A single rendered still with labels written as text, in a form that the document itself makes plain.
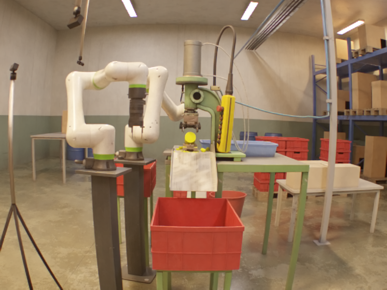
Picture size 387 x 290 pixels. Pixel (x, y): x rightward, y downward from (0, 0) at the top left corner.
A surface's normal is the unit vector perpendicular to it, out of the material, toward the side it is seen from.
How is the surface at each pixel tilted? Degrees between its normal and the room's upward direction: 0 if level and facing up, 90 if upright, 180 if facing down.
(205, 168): 30
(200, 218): 90
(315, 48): 90
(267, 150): 100
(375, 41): 90
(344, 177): 90
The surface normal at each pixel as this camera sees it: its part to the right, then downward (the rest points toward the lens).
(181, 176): 0.04, -0.83
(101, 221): -0.17, 0.06
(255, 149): 0.00, 0.23
